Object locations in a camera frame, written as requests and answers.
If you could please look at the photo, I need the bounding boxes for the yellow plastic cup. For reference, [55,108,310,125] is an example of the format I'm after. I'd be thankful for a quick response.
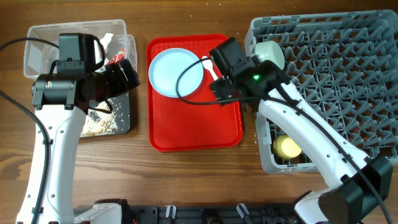
[272,135,302,159]

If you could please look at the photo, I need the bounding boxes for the grey dishwasher rack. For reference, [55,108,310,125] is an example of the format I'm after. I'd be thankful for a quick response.
[244,10,397,164]

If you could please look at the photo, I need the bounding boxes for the light blue plate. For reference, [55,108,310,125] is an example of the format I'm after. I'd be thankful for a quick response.
[148,48,204,98]

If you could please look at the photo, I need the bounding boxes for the black food waste tray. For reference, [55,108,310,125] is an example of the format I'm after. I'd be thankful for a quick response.
[108,93,131,135]

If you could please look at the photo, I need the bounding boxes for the white plastic spoon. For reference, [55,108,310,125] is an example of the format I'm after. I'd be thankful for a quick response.
[201,55,219,80]

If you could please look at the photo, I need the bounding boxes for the red snack wrapper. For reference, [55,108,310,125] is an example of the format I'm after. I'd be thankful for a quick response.
[108,47,125,64]

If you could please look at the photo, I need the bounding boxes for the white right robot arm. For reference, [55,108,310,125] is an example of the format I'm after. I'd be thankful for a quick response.
[211,60,392,223]

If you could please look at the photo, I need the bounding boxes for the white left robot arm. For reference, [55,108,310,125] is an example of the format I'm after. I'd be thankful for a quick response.
[16,59,140,223]

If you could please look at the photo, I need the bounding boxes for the food scraps rice and nuts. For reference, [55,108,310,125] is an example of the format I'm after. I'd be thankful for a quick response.
[80,100,118,138]

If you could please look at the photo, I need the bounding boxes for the white crumpled napkin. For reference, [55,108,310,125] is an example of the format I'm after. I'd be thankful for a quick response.
[96,33,114,62]

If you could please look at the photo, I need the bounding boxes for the clear plastic waste bin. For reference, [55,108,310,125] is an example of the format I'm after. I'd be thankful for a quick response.
[24,19,137,80]

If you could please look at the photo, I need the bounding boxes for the mint green bowl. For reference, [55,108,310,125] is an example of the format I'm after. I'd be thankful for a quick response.
[255,40,285,70]

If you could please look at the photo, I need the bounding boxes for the red serving tray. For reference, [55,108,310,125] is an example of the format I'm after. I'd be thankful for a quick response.
[146,34,243,152]

